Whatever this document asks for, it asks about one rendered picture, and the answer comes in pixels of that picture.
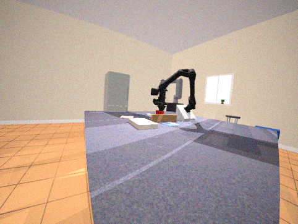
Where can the cream flat box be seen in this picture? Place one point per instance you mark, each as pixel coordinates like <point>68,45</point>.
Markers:
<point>142,123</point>

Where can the tan wooden bar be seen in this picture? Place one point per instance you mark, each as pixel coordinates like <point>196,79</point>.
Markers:
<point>163,117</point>

